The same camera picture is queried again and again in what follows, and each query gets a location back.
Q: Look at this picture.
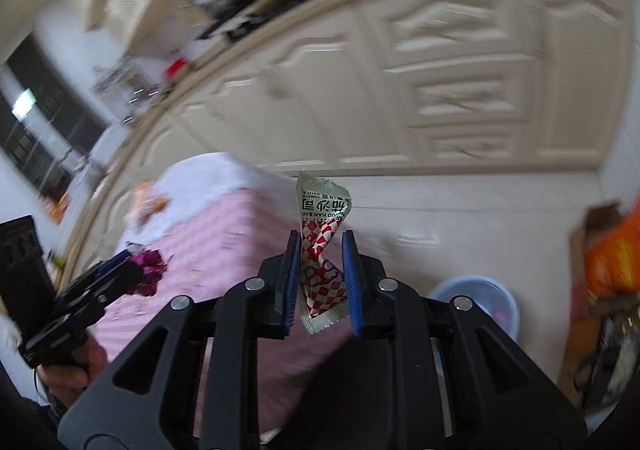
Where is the blue plastic bucket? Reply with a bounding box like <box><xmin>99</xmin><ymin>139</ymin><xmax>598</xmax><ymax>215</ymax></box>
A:
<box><xmin>429</xmin><ymin>276</ymin><xmax>521</xmax><ymax>346</ymax></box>

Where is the dark window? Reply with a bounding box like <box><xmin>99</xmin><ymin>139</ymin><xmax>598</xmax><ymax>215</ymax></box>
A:
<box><xmin>0</xmin><ymin>32</ymin><xmax>108</xmax><ymax>201</ymax></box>

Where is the white cloth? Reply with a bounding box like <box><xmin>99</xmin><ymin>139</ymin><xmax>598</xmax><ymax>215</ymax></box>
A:
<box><xmin>125</xmin><ymin>152</ymin><xmax>298</xmax><ymax>237</ymax></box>

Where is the red container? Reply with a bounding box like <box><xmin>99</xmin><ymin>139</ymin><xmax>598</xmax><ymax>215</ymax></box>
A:
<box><xmin>164</xmin><ymin>57</ymin><xmax>191</xmax><ymax>79</ymax></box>

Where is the red checkered sauce packet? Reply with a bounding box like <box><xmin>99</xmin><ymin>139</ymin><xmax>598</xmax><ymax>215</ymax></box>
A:
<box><xmin>295</xmin><ymin>171</ymin><xmax>352</xmax><ymax>335</ymax></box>

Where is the cardboard box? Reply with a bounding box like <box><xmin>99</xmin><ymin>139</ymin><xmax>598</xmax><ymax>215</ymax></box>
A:
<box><xmin>557</xmin><ymin>202</ymin><xmax>640</xmax><ymax>418</ymax></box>

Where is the orange plastic bag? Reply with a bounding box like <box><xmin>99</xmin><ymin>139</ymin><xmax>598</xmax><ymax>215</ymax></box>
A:
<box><xmin>582</xmin><ymin>200</ymin><xmax>640</xmax><ymax>303</ymax></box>

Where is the cream kitchen cabinet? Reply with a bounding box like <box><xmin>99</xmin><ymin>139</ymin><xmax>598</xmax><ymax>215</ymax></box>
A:
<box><xmin>60</xmin><ymin>0</ymin><xmax>636</xmax><ymax>281</ymax></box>

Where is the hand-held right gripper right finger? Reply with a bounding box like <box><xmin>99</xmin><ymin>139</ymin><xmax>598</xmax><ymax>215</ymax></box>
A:
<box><xmin>341</xmin><ymin>230</ymin><xmax>587</xmax><ymax>450</ymax></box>

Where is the purple shiny wrapper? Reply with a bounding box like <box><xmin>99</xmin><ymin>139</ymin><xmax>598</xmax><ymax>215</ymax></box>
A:
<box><xmin>127</xmin><ymin>250</ymin><xmax>168</xmax><ymax>298</ymax></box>

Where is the person's left hand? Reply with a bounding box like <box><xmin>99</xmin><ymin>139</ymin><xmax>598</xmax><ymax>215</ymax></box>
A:
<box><xmin>37</xmin><ymin>334</ymin><xmax>108</xmax><ymax>412</ymax></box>

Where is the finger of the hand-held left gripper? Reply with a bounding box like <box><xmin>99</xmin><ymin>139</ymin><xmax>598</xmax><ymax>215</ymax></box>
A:
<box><xmin>75</xmin><ymin>250</ymin><xmax>133</xmax><ymax>283</ymax></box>
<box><xmin>80</xmin><ymin>259</ymin><xmax>147</xmax><ymax>303</ymax></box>

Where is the pink striped tablecloth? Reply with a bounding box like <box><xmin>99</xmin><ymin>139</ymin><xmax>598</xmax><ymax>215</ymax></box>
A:
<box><xmin>87</xmin><ymin>190</ymin><xmax>351</xmax><ymax>446</ymax></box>

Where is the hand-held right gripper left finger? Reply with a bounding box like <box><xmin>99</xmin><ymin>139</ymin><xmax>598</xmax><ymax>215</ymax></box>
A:
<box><xmin>57</xmin><ymin>229</ymin><xmax>303</xmax><ymax>450</ymax></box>

